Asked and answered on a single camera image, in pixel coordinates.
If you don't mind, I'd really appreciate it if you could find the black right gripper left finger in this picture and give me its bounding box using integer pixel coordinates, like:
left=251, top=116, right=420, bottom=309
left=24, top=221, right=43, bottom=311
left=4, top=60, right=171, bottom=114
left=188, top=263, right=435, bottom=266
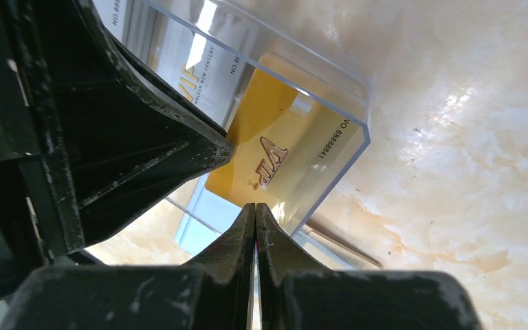
left=0, top=203, right=256, bottom=329

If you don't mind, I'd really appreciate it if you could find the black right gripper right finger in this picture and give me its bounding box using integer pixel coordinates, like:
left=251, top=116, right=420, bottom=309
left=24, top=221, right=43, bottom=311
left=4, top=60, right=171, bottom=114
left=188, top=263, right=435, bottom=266
left=255, top=203, right=482, bottom=329

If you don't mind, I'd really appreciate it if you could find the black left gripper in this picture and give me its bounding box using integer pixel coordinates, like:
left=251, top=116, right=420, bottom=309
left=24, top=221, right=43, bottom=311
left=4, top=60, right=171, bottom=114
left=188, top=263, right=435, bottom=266
left=0, top=1, right=232, bottom=299

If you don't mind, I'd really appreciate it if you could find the clear acrylic card box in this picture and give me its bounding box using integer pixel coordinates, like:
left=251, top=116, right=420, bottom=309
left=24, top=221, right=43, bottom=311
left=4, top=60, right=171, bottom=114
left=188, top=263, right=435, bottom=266
left=96, top=1, right=369, bottom=238

